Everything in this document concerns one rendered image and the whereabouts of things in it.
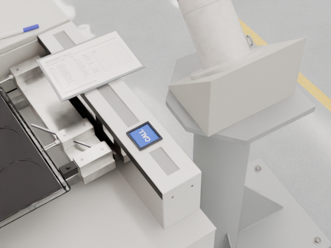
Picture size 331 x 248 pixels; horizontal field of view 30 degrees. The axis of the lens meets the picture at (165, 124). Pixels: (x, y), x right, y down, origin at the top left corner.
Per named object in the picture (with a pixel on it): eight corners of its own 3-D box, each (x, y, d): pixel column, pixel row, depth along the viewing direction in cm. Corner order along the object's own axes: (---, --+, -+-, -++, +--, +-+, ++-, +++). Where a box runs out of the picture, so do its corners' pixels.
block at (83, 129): (63, 150, 137) (61, 142, 135) (56, 140, 139) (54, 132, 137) (95, 134, 140) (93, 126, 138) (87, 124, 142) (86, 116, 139)
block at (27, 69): (17, 84, 150) (14, 76, 148) (11, 76, 152) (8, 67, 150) (46, 71, 153) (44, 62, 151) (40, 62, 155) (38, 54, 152)
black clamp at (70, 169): (64, 180, 132) (62, 173, 130) (59, 173, 133) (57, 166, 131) (79, 172, 133) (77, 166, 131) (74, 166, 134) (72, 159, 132)
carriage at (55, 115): (84, 185, 135) (82, 177, 133) (14, 84, 154) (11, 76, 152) (116, 168, 138) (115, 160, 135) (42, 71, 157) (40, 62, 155)
